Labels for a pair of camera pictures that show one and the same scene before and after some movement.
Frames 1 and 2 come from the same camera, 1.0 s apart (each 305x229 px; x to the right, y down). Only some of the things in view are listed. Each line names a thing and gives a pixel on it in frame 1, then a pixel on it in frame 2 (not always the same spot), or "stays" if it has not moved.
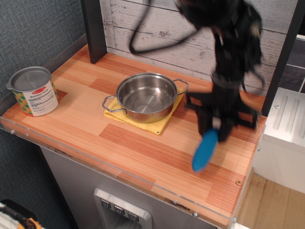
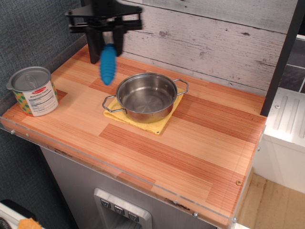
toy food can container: [35, 93] stays
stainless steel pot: [147, 98] stays
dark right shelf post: [295, 23] stays
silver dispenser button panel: [116, 213] stays
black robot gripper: [223, 108] to [108, 18]
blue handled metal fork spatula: [207, 145] to [107, 62]
